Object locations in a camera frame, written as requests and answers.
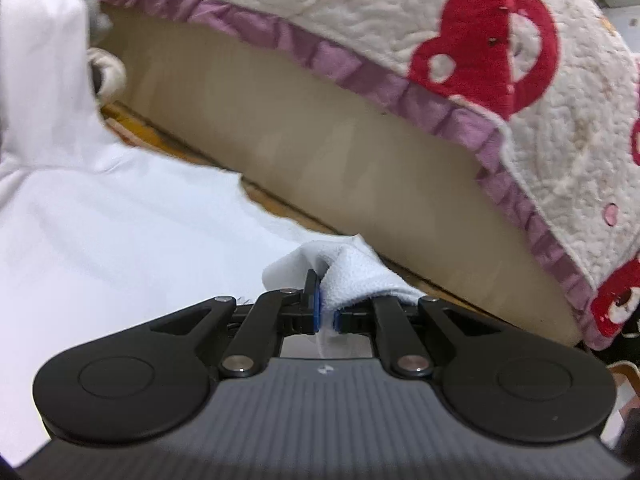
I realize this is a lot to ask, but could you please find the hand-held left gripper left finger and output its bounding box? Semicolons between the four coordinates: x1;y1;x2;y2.
149;269;322;380

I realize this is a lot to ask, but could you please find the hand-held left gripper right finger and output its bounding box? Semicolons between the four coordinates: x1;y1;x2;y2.
331;296;503;380

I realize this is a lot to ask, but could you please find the printed quilt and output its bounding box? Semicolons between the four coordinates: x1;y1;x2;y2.
52;0;640;352

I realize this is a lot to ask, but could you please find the beige bed base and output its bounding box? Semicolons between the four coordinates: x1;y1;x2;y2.
99;4;587;349

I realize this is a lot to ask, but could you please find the small cream cloth object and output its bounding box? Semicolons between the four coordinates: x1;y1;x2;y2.
87;47;129;107

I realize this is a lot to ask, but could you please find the white t-shirt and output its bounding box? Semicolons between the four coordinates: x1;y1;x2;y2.
0;0;427;467

